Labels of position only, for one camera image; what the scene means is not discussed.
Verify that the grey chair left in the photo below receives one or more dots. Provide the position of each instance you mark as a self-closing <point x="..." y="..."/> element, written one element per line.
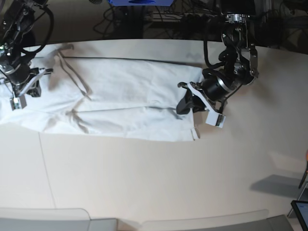
<point x="73" y="219"/>

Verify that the blue box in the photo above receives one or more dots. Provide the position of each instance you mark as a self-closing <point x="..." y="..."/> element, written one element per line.
<point x="141" y="2"/>

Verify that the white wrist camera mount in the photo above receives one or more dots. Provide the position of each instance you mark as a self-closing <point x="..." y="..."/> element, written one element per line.
<point x="214" y="117"/>
<point x="18" y="98"/>

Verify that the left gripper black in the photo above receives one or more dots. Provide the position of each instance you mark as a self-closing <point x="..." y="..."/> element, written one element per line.
<point x="215" y="88"/>

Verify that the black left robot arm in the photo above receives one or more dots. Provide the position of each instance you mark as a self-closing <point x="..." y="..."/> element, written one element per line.
<point x="238" y="63"/>

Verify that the black tripod leg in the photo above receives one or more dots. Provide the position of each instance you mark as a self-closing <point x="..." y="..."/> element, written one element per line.
<point x="305" y="173"/>

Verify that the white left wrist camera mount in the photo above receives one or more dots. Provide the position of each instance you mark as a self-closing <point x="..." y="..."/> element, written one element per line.
<point x="214" y="117"/>

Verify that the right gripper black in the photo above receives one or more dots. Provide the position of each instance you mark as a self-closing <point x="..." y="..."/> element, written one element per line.
<point x="20" y="76"/>

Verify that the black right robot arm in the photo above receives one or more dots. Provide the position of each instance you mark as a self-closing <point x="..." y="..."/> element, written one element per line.
<point x="17" y="18"/>

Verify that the white T-shirt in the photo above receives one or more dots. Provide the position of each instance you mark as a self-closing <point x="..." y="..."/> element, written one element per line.
<point x="107" y="97"/>

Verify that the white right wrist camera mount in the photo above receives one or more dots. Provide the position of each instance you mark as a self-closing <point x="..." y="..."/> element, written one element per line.
<point x="18" y="98"/>

